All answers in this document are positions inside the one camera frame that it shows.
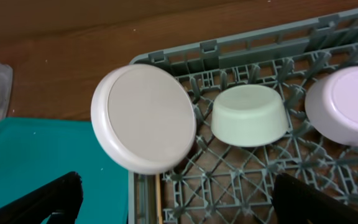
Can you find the teal serving tray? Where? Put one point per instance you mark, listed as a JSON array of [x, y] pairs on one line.
[[34, 152]]

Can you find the white bowl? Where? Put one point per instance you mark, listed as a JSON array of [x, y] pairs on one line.
[[249, 116]]

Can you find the grey dishwasher rack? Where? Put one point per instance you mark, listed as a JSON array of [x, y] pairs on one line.
[[218, 183]]

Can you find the wooden chopstick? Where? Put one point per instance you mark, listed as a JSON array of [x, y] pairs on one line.
[[158, 199]]

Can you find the pink bowl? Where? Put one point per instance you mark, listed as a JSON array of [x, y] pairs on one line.
[[331, 105]]

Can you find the pink plate with food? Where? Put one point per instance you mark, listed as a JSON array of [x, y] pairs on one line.
[[143, 119]]

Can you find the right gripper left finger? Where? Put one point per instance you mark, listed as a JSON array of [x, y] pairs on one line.
[[59, 201]]

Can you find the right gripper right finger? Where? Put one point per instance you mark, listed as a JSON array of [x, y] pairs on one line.
[[297, 202]]

